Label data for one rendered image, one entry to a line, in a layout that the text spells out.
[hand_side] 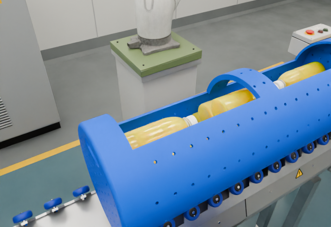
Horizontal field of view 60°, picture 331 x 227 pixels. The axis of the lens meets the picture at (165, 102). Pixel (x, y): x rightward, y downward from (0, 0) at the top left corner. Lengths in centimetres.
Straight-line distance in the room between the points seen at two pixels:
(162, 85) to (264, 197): 65
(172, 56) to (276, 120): 65
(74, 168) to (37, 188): 27
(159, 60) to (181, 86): 22
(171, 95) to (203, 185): 79
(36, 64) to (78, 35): 148
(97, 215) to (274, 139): 50
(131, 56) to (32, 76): 111
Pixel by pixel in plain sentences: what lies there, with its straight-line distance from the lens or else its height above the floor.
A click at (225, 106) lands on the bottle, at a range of 73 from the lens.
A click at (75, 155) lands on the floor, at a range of 231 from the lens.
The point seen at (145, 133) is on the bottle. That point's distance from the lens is 64.
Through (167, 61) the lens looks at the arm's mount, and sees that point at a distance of 122.
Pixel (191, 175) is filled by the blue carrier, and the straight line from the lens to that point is 61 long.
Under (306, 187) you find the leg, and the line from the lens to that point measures 145.
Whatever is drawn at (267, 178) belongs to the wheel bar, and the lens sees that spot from 94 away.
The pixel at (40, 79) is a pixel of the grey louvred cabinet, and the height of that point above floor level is 52.
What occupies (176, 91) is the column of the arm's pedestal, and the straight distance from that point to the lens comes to 137.
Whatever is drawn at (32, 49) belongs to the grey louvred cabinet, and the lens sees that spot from 215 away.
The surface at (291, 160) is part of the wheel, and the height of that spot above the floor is 96.
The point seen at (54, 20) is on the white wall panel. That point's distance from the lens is 348.
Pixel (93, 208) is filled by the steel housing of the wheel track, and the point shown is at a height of 93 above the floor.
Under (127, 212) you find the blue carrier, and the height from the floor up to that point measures 114.
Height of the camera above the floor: 163
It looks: 37 degrees down
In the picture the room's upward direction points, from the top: straight up
